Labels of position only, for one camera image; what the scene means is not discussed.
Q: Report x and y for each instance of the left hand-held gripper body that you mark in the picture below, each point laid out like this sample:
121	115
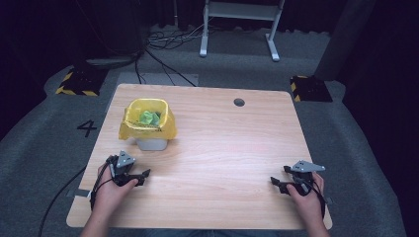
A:
124	160

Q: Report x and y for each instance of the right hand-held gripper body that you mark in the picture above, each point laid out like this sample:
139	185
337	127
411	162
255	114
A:
304	168

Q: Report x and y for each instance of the person's left hand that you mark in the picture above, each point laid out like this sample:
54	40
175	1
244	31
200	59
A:
110	194

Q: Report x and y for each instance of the person's right hand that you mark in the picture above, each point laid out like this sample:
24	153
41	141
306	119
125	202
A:
309	205

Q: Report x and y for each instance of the small white trash bin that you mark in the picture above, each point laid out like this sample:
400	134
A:
152	144

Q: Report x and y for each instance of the yellow plastic bin bag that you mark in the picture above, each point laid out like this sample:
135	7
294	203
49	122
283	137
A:
131	126

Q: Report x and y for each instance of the crumpled green paper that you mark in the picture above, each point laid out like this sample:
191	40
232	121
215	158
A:
150	118

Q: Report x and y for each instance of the grey tape strip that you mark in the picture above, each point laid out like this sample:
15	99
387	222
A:
79	193

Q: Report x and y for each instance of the black yellow striped base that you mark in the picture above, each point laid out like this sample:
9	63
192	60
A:
311	89
82	82

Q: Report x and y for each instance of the round grey table grommet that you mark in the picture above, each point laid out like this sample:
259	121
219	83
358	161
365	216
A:
239	102

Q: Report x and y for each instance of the dark grey pillar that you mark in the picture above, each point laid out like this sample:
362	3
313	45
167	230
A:
346	36

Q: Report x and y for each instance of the white metal stand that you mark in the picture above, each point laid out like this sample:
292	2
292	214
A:
240	10

